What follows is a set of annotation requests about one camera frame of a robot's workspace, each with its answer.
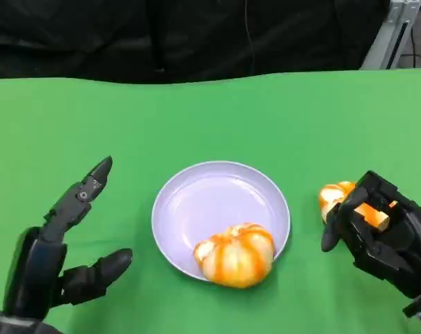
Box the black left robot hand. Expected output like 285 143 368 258
3 155 134 321

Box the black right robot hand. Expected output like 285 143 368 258
320 170 421 300

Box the orange and white bread roll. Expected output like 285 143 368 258
193 222 276 289
317 180 398 232

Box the lilac plate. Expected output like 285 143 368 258
151 160 291 283

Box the green table cloth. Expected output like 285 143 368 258
0 67 421 334

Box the black backdrop curtain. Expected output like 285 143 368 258
0 0 392 84

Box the black looped floor cable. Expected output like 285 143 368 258
401 26 421 67

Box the grey aluminium frame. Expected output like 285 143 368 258
360 0 421 70

